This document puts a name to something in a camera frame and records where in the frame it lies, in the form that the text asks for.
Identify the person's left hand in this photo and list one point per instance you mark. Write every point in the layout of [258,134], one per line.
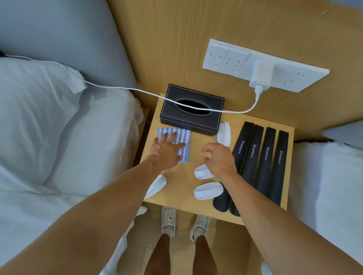
[164,153]

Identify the person's right hand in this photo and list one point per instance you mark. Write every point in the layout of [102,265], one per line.
[221,160]

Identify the white brush grey bristles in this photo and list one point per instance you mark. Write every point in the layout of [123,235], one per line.
[156,185]
[201,172]
[224,133]
[209,191]

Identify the blue white striped cloth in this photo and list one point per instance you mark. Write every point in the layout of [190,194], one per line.
[186,136]

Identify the wooden nightstand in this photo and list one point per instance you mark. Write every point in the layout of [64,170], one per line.
[179,184]

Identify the person's right forearm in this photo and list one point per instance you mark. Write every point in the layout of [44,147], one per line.
[285,232]

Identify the person's left forearm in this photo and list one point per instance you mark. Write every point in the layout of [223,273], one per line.
[82,227]

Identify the person's left white shoe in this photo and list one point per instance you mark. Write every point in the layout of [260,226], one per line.
[168,221]

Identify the person's white shoe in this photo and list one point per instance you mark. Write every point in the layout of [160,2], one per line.
[200,228]
[168,221]

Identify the person's right white shoe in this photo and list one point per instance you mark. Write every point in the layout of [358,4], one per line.
[200,228]

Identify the person's right leg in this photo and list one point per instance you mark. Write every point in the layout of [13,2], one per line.
[205,261]

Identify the person's leg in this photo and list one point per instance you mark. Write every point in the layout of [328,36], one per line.
[205,261]
[158,259]

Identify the person's left leg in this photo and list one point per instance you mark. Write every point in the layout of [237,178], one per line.
[158,259]

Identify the black leather tissue box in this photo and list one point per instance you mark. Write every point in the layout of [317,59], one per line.
[170,117]

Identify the white charger plug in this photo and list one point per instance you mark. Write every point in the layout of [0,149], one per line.
[261,73]

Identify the wooden headboard panel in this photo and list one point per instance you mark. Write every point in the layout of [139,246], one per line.
[174,35]

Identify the grey headboard cushion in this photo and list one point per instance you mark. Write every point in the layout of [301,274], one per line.
[54,23]
[354,134]

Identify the white pillow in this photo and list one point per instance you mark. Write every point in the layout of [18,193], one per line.
[25,112]

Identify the white switch socket panel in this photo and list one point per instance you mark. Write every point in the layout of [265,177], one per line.
[222,56]

